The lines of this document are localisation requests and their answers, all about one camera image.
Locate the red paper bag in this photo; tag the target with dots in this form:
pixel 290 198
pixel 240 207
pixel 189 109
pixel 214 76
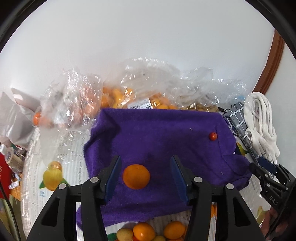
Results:
pixel 5 176

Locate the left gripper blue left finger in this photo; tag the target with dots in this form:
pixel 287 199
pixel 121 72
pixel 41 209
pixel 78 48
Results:
pixel 112 175

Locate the yellow-green small fruit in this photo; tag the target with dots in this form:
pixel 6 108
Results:
pixel 159 238
pixel 124 234

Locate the white striped towel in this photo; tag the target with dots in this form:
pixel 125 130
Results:
pixel 260 130

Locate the plastic bottle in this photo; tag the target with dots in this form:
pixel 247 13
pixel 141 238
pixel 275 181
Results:
pixel 13 161

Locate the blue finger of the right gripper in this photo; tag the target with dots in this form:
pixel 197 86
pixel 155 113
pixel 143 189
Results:
pixel 261 174
pixel 264 163

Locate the small red fruit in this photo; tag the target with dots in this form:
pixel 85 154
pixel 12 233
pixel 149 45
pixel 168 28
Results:
pixel 213 136

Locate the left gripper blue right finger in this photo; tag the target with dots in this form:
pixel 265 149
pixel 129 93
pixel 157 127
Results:
pixel 180 177

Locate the white plastic bag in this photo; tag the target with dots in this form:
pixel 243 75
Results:
pixel 17 117

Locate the large orange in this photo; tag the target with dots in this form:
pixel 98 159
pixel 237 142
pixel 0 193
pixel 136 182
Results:
pixel 144 232
pixel 136 176

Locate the grey checked cloth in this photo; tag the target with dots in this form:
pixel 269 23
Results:
pixel 235 118

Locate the clear bag of oranges left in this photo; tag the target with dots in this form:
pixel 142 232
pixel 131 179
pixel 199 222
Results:
pixel 71 101

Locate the brown door frame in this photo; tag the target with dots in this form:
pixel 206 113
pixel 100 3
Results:
pixel 272 64

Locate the fruit print tablecloth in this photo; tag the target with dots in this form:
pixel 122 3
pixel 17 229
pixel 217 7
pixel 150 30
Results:
pixel 57 155

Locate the small orange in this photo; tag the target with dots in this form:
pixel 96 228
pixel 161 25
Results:
pixel 174 230
pixel 213 210

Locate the purple towel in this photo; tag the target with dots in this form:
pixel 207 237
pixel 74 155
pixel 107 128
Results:
pixel 150 137

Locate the clear bag of kumquats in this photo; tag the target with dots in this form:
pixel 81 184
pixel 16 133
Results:
pixel 142 83

